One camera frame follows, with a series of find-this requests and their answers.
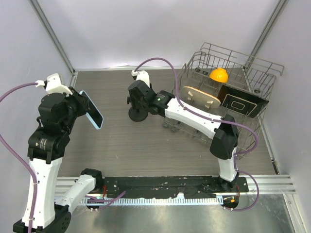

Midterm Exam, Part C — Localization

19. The black phone stand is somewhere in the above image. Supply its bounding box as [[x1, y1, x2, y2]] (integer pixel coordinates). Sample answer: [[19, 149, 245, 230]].
[[127, 97, 148, 122]]

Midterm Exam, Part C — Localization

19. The phone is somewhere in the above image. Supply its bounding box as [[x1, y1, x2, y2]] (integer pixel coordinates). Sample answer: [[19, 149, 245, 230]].
[[79, 90, 104, 130]]

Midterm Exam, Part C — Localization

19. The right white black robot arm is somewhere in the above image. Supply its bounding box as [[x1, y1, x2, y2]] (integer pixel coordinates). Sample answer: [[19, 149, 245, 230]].
[[127, 80, 239, 192]]

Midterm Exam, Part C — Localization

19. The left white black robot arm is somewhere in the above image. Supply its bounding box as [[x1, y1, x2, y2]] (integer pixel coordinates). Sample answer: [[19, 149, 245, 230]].
[[13, 87, 104, 233]]

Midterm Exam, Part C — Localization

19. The oval wooden board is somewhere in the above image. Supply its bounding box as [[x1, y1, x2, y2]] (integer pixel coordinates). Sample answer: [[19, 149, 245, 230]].
[[182, 86, 221, 109]]

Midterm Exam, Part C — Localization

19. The orange bowl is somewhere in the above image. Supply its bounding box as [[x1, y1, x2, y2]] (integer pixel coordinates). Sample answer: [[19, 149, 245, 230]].
[[209, 68, 228, 83]]

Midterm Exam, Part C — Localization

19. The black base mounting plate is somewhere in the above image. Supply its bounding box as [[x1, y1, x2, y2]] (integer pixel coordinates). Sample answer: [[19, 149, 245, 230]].
[[103, 176, 249, 199]]

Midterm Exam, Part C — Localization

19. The black square plate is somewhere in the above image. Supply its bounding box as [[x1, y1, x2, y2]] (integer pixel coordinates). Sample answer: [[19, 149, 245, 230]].
[[217, 85, 269, 118]]

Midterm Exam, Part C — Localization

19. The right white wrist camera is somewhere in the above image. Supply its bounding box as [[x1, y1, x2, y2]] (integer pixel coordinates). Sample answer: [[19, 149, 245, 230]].
[[131, 70, 150, 87]]

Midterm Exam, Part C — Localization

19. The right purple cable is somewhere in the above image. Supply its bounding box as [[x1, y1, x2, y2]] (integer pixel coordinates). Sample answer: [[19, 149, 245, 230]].
[[135, 57, 260, 211]]

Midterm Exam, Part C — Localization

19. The grey wire dish rack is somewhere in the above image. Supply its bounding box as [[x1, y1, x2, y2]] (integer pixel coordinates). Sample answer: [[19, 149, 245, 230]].
[[161, 42, 285, 161]]

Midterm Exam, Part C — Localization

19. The white slotted cable duct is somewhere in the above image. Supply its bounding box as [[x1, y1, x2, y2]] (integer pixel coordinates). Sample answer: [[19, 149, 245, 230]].
[[53, 196, 224, 206]]

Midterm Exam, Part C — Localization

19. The aluminium frame rail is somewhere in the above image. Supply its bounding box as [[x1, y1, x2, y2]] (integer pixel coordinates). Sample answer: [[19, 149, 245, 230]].
[[55, 175, 296, 197]]

